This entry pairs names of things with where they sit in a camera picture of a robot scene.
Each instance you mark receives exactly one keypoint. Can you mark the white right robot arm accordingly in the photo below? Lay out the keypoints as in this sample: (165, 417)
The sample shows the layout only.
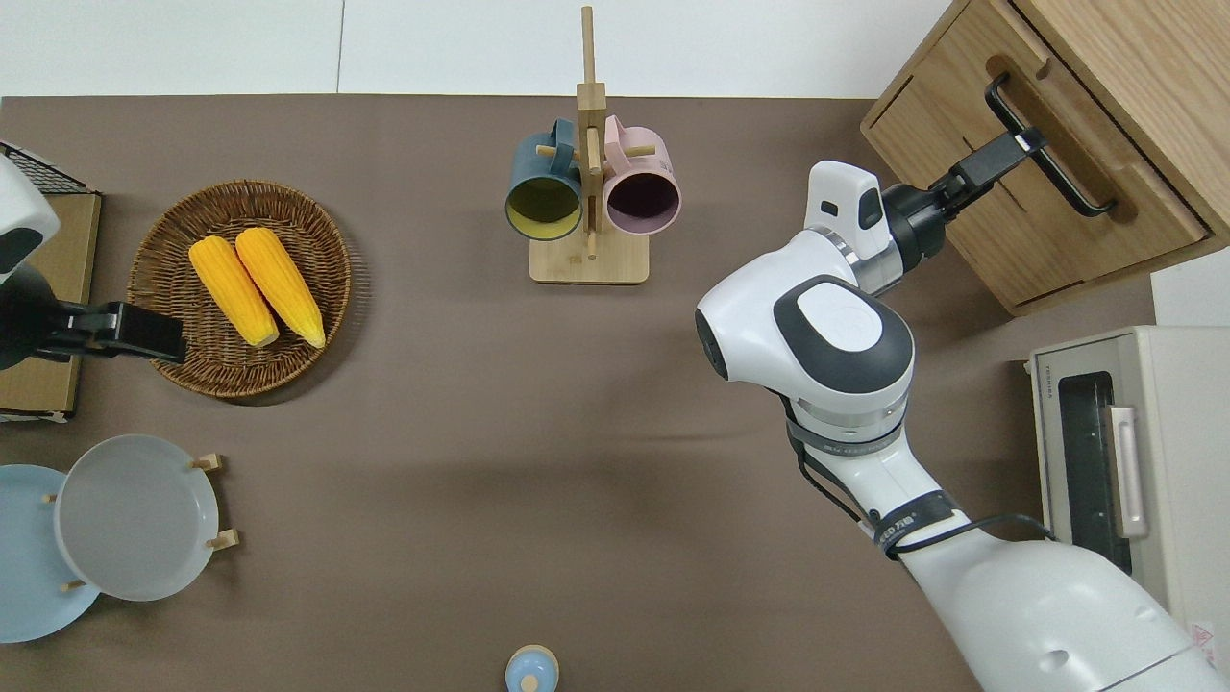
(836, 327)

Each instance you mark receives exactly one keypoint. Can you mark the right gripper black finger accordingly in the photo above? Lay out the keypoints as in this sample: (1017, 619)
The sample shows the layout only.
(1030, 144)

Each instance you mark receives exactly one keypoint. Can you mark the brown table mat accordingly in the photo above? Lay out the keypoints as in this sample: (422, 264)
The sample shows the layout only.
(480, 432)

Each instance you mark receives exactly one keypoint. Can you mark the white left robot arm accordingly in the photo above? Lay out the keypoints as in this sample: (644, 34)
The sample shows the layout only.
(24, 202)

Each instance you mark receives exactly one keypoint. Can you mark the wooden mug tree stand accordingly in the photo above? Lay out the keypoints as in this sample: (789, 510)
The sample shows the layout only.
(588, 264)

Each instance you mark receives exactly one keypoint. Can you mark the yellow corn cob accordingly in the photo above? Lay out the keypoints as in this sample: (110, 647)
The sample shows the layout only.
(281, 284)
(231, 288)

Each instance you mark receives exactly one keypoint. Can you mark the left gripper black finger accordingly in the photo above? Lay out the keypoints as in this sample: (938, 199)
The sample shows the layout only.
(161, 321)
(163, 349)

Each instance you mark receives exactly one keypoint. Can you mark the wooden drawer cabinet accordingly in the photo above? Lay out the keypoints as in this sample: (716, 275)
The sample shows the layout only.
(1153, 58)

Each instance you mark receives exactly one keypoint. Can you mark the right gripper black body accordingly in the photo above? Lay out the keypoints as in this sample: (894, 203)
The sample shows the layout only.
(990, 160)

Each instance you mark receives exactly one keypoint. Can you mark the light blue plate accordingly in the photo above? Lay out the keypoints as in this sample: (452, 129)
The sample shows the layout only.
(24, 577)

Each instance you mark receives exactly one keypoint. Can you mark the grey plate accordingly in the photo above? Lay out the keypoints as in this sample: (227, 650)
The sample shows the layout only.
(135, 519)

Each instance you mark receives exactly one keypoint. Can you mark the wooden plate rack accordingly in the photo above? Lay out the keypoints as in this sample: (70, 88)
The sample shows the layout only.
(213, 462)

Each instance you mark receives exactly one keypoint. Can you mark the dark teal mug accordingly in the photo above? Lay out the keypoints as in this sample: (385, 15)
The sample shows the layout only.
(538, 159)

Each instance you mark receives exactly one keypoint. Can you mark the pink mug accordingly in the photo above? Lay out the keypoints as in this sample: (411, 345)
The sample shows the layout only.
(642, 159)

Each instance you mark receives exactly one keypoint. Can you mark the cream toaster oven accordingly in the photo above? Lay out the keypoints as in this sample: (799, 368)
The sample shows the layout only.
(1182, 461)

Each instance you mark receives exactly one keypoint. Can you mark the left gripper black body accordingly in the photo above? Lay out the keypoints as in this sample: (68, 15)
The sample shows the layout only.
(106, 336)

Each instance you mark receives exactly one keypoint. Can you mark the brown wicker basket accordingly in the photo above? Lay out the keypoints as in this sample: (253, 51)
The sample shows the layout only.
(240, 370)

